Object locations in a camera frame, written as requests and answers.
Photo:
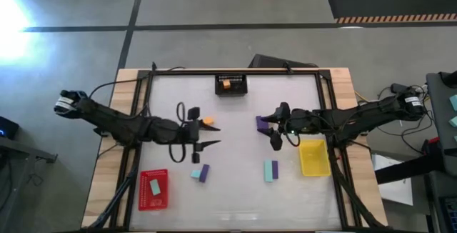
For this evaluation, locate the black plastic basket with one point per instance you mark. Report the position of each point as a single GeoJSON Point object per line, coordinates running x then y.
{"type": "Point", "coordinates": [239, 90]}

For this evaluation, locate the yellow plastic basket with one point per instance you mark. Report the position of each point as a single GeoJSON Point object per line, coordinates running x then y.
{"type": "Point", "coordinates": [314, 158]}

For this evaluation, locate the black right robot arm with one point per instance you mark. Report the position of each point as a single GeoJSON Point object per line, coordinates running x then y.
{"type": "Point", "coordinates": [357, 117]}

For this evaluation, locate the orange foam block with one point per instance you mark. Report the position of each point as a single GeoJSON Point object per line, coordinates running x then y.
{"type": "Point", "coordinates": [209, 120]}
{"type": "Point", "coordinates": [226, 84]}

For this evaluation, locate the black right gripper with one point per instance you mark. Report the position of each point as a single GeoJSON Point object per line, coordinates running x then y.
{"type": "Point", "coordinates": [291, 122]}

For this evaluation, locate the short teal foam block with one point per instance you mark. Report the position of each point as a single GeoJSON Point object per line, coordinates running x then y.
{"type": "Point", "coordinates": [195, 174]}

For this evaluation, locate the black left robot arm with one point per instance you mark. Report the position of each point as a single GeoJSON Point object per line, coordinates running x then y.
{"type": "Point", "coordinates": [118, 126]}

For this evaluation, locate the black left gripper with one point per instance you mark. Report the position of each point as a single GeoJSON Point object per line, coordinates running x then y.
{"type": "Point", "coordinates": [193, 136]}

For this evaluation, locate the black hazard-striped floor mat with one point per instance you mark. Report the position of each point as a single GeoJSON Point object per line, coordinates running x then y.
{"type": "Point", "coordinates": [392, 2]}

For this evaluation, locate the black device with blue light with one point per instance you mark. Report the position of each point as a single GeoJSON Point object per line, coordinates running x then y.
{"type": "Point", "coordinates": [8, 127]}

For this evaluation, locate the grey side table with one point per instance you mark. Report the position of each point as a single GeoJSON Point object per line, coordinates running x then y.
{"type": "Point", "coordinates": [441, 118]}

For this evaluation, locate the purple foam block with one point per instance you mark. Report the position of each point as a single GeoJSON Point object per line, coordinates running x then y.
{"type": "Point", "coordinates": [260, 125]}
{"type": "Point", "coordinates": [204, 173]}
{"type": "Point", "coordinates": [275, 169]}

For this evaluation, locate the red plastic basket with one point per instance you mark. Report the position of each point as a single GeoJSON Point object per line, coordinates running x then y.
{"type": "Point", "coordinates": [148, 197]}

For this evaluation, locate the white paper sheet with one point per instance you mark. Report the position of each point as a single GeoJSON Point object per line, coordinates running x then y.
{"type": "Point", "coordinates": [392, 186]}

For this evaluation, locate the black metal table frame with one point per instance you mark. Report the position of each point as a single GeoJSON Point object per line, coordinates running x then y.
{"type": "Point", "coordinates": [271, 72]}

